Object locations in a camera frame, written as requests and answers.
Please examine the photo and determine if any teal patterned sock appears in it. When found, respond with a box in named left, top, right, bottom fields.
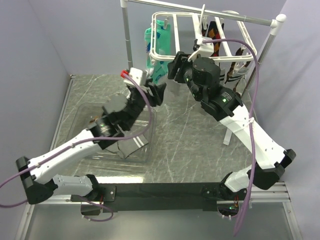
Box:
left=152, top=20, right=171, bottom=84
left=144, top=28, right=156, bottom=76

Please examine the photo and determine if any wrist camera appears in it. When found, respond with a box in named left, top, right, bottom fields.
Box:
left=120, top=67, right=148, bottom=87
left=189, top=37, right=214, bottom=61

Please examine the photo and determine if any clear plastic bin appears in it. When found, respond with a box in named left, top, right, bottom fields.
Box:
left=66, top=102, right=157, bottom=164

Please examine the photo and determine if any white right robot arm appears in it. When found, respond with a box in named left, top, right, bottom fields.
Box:
left=167, top=51, right=296, bottom=200

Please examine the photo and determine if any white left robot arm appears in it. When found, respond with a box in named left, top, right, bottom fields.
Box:
left=16, top=81, right=167, bottom=205

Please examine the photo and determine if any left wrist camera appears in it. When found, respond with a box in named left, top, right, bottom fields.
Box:
left=120, top=67, right=148, bottom=87

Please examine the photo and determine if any grey striped hanging sock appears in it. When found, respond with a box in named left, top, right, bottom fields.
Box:
left=219, top=68, right=226, bottom=82

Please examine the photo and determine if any white clip sock hanger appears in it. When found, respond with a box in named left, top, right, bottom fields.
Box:
left=149, top=6, right=257, bottom=62

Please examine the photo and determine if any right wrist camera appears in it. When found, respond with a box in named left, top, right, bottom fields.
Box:
left=189, top=37, right=214, bottom=61

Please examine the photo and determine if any red yellow argyle sock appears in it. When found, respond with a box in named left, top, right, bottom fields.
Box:
left=201, top=22, right=208, bottom=37

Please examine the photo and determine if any brown argyle sock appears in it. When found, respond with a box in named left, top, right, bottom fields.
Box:
left=224, top=46, right=252, bottom=92
left=89, top=116, right=100, bottom=124

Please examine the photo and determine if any brown argyle hanging sock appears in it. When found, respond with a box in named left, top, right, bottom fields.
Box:
left=224, top=46, right=252, bottom=92

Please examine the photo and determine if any silver white drying rack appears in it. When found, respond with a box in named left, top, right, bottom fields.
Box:
left=119, top=0, right=287, bottom=146

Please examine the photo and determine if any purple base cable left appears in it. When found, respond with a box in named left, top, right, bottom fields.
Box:
left=74, top=194, right=114, bottom=222

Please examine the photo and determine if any aluminium frame rail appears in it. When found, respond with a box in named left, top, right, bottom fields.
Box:
left=14, top=74, right=77, bottom=240

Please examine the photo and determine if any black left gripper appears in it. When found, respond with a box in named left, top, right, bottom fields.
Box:
left=124, top=78, right=167, bottom=130

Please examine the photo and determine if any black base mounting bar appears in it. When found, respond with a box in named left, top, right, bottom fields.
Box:
left=84, top=182, right=243, bottom=212

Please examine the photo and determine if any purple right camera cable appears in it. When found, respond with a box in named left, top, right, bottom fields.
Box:
left=203, top=38, right=260, bottom=237

